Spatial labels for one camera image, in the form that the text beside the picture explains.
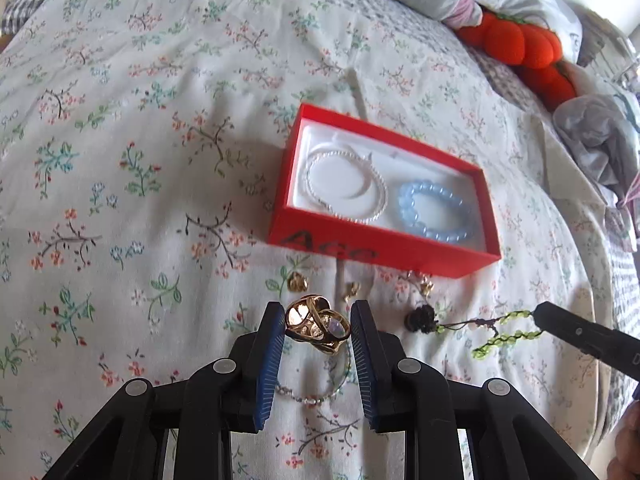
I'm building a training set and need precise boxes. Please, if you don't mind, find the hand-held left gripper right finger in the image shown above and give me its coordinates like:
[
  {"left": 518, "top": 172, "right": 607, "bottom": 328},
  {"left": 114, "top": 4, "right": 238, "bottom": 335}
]
[{"left": 350, "top": 300, "right": 601, "bottom": 480}]

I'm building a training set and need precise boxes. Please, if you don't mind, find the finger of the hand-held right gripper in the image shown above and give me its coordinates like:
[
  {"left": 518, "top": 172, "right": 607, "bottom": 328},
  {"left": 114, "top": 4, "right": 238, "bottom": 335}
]
[{"left": 532, "top": 301, "right": 640, "bottom": 378}]

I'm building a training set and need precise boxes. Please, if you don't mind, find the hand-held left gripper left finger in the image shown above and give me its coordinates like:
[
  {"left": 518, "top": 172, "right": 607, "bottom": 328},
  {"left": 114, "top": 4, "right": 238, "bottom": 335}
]
[{"left": 42, "top": 301, "right": 286, "bottom": 480}]

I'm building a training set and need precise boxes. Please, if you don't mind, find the multicoloured small bead bracelet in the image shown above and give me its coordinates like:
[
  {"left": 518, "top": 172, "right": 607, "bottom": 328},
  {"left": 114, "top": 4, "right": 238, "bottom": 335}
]
[{"left": 272, "top": 345, "right": 353, "bottom": 407}]

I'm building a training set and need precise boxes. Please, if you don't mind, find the gold chunky ring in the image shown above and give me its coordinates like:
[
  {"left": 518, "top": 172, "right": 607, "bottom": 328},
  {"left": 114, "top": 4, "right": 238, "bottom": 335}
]
[{"left": 284, "top": 294, "right": 352, "bottom": 356}]

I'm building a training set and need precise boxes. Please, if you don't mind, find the green bead bracelet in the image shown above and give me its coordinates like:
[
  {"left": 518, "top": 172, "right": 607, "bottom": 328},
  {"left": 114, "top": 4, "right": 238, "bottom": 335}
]
[{"left": 435, "top": 310, "right": 543, "bottom": 360}]

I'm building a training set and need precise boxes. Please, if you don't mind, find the black hair claw clip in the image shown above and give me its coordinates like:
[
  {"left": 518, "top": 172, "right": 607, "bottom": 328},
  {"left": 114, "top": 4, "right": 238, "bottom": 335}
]
[{"left": 404, "top": 305, "right": 441, "bottom": 335}]

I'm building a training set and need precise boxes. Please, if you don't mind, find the red jewelry box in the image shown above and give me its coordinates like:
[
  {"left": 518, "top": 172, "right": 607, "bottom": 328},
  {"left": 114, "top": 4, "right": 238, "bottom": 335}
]
[{"left": 266, "top": 103, "right": 502, "bottom": 279}]

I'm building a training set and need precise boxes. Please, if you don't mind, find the person's right hand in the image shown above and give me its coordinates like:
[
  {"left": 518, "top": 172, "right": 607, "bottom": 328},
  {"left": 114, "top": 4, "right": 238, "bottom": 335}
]
[{"left": 606, "top": 402, "right": 640, "bottom": 480}]

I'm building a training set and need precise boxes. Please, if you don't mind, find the crumpled grey printed cloth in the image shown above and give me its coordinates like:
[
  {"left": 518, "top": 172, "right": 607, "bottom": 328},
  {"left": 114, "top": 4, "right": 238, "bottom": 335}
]
[{"left": 552, "top": 95, "right": 640, "bottom": 206}]

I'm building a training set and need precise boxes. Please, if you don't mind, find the floral bedsheet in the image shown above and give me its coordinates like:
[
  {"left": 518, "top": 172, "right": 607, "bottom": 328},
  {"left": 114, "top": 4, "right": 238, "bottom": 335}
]
[{"left": 0, "top": 0, "right": 616, "bottom": 480}]

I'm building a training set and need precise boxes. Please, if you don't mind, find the orange pumpkin plush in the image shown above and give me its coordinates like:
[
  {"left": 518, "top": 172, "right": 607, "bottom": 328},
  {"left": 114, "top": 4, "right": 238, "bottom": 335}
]
[{"left": 455, "top": 7, "right": 578, "bottom": 113}]

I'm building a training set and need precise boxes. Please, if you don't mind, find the light blue bead bracelet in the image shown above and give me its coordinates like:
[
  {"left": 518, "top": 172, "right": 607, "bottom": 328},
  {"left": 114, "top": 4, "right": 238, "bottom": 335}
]
[{"left": 397, "top": 180, "right": 478, "bottom": 245}]

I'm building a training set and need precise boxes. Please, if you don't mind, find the white pearl bracelet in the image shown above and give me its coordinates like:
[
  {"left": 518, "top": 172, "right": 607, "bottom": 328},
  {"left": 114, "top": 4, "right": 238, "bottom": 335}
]
[{"left": 305, "top": 142, "right": 390, "bottom": 225}]

